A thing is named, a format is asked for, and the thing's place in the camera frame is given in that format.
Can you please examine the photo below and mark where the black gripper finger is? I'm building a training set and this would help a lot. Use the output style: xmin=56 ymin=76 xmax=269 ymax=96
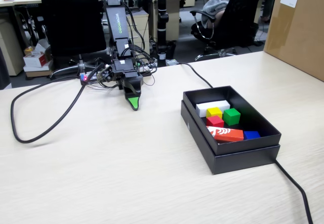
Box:
xmin=123 ymin=86 xmax=140 ymax=112
xmin=123 ymin=71 xmax=144 ymax=96

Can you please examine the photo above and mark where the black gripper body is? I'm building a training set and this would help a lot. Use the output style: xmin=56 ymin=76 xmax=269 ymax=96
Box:
xmin=110 ymin=58 xmax=137 ymax=81

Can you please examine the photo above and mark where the yellow wooden cube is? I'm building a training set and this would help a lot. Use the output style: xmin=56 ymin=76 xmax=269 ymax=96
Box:
xmin=206 ymin=107 xmax=223 ymax=120

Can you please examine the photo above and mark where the red wooden cube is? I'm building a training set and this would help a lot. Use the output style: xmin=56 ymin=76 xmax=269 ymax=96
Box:
xmin=206 ymin=115 xmax=225 ymax=128

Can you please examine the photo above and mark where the green wooden cube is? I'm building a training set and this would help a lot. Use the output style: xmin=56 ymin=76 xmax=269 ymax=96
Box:
xmin=222 ymin=108 xmax=241 ymax=126

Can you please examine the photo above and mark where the black cardboard box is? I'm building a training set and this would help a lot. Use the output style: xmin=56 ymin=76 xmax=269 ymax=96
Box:
xmin=182 ymin=85 xmax=282 ymax=156

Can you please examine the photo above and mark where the black open box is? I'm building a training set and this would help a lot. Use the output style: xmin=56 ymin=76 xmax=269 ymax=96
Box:
xmin=180 ymin=100 xmax=281 ymax=175

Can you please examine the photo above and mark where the large brown cardboard box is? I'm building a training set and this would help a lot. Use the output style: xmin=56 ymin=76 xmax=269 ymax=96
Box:
xmin=263 ymin=0 xmax=324 ymax=82

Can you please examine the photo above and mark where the black hub with plugs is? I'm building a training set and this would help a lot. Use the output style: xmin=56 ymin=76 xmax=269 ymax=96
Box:
xmin=135 ymin=61 xmax=157 ymax=74

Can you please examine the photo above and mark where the blue motor controller board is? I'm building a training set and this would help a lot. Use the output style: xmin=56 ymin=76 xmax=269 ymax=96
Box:
xmin=79 ymin=72 xmax=102 ymax=81

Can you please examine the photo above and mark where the black mesh office chair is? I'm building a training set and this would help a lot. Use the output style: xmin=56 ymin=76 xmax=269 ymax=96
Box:
xmin=37 ymin=0 xmax=112 ymax=79

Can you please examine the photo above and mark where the white rectangular block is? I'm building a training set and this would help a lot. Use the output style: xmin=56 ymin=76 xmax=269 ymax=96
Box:
xmin=195 ymin=100 xmax=231 ymax=118

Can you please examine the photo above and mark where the open white carton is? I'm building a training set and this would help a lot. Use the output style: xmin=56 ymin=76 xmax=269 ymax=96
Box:
xmin=34 ymin=38 xmax=53 ymax=55

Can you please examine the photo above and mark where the flat brown carton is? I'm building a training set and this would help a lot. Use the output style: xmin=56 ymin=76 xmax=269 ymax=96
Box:
xmin=24 ymin=66 xmax=53 ymax=78

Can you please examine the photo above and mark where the white and red carton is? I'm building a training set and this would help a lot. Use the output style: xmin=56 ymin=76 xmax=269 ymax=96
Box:
xmin=23 ymin=52 xmax=51 ymax=68

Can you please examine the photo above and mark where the orange block with white print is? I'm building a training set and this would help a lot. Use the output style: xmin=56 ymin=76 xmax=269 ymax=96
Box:
xmin=206 ymin=125 xmax=245 ymax=143

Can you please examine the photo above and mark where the grey jacket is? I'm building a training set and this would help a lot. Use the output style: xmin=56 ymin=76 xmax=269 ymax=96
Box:
xmin=202 ymin=0 xmax=230 ymax=17

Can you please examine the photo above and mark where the blue wooden cube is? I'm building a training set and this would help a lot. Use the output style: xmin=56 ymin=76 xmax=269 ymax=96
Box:
xmin=243 ymin=130 xmax=261 ymax=141

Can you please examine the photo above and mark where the black chair with chrome arms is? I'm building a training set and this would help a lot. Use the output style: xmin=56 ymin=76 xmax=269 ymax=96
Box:
xmin=189 ymin=0 xmax=269 ymax=62

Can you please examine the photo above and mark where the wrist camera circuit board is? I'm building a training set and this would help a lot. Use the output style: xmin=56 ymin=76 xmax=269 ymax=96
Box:
xmin=95 ymin=66 xmax=113 ymax=83

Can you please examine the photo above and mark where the thick black camera cable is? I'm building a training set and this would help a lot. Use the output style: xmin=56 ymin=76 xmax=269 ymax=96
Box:
xmin=10 ymin=61 xmax=106 ymax=144

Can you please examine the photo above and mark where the long black cable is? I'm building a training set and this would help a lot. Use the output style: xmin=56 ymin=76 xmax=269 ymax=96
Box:
xmin=177 ymin=62 xmax=314 ymax=224

